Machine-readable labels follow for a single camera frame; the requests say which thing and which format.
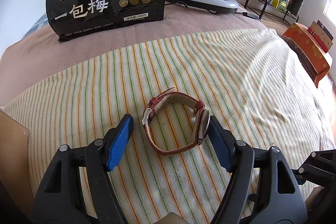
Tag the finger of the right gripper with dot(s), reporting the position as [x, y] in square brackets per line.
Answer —
[318, 168]

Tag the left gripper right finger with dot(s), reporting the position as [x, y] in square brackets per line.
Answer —
[262, 187]

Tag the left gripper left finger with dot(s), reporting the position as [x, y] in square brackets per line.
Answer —
[60, 199]

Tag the red strap wristwatch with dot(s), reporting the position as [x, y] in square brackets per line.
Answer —
[171, 96]

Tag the brown cardboard box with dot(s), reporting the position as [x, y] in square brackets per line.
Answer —
[14, 163]

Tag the orange gift box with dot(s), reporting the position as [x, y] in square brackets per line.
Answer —
[313, 58]

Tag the striped yellow towel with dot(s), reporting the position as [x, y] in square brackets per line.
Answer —
[249, 79]

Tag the pink brown blanket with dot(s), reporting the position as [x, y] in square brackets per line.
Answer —
[40, 55]

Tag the yellow green boxes on rack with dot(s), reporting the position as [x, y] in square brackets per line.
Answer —
[280, 5]

